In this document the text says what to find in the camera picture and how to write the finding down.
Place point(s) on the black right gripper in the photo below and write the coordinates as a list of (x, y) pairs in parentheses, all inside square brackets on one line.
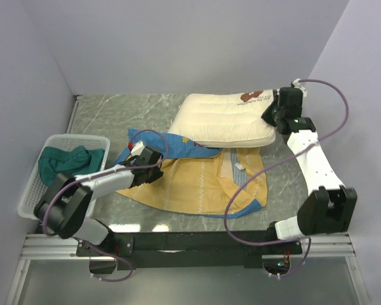
[(267, 115)]

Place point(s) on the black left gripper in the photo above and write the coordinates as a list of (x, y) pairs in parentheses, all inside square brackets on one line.
[(157, 174)]

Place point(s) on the cream pillow with bear print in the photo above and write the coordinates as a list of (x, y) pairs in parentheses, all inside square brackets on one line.
[(225, 121)]

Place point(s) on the blue and yellow pillowcase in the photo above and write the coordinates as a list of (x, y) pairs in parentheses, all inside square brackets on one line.
[(199, 180)]

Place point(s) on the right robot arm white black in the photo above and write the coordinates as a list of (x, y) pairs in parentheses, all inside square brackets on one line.
[(329, 206)]

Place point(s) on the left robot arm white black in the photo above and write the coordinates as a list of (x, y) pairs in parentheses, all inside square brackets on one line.
[(63, 207)]

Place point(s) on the black base beam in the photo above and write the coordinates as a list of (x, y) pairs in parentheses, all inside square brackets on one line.
[(190, 249)]

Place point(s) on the green cloth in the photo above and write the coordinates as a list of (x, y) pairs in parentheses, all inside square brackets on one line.
[(78, 161)]

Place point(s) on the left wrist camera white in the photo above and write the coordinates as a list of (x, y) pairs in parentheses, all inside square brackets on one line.
[(137, 148)]

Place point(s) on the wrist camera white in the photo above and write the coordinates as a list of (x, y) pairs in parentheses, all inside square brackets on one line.
[(297, 84), (137, 148)]

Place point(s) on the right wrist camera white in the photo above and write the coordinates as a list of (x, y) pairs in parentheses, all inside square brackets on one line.
[(297, 84)]

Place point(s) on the aluminium rail frame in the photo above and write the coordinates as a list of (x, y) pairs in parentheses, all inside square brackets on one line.
[(40, 247)]

